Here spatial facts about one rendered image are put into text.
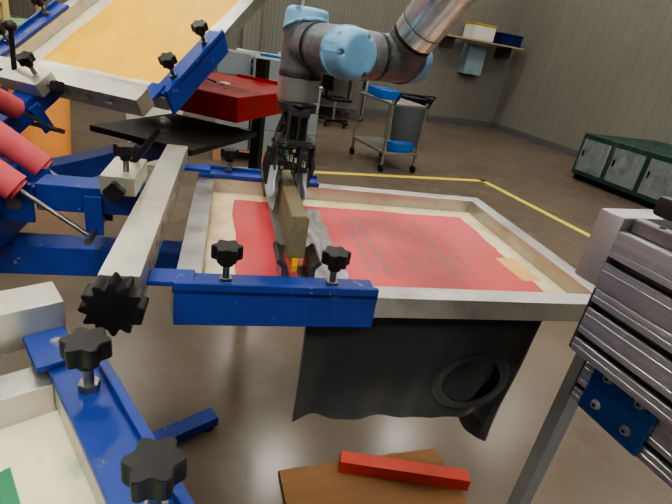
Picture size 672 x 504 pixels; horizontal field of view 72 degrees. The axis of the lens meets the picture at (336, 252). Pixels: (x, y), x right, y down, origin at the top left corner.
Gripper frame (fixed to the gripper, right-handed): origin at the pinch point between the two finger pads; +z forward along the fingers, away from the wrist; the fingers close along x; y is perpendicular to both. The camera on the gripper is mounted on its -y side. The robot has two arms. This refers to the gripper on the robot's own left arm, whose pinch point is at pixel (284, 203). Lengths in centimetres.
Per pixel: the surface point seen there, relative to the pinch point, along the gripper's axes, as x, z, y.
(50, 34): -66, -20, -83
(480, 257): 44.5, 7.7, 4.5
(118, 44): -45, -20, -74
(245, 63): 3, 5, -443
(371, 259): 17.7, 7.6, 8.3
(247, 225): -6.7, 7.5, -5.2
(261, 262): -4.6, 7.6, 11.9
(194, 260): -16.0, 4.1, 19.1
